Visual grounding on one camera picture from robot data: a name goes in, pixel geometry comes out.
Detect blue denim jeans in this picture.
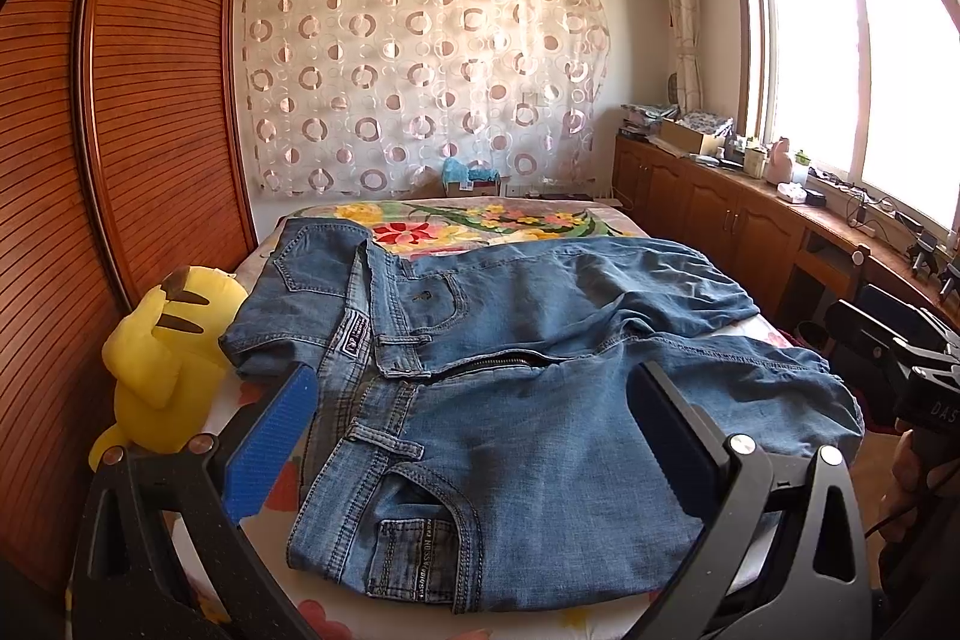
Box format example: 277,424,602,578
221,218,864,612

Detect right hand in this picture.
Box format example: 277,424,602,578
878,424,958,544

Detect floral bed blanket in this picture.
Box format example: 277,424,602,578
175,194,797,640

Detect wooden cabinet counter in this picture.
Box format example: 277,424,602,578
612,136,958,331

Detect white power strip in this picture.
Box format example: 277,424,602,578
805,169,916,255

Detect pink figurine on counter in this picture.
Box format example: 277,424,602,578
765,136,793,187

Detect yellow pikachu plush toy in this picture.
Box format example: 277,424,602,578
88,266,247,468

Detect cardboard box on counter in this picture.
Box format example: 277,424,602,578
659,112,734,156

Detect wooden louvered wardrobe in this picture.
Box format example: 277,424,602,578
2,0,256,593

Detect blue item behind bed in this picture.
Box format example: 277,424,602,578
441,158,500,190

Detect side window curtain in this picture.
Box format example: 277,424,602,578
655,0,706,114

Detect circle patterned sheer curtain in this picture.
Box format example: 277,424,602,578
236,0,610,200

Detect window with wooden frame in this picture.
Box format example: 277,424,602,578
742,0,958,234

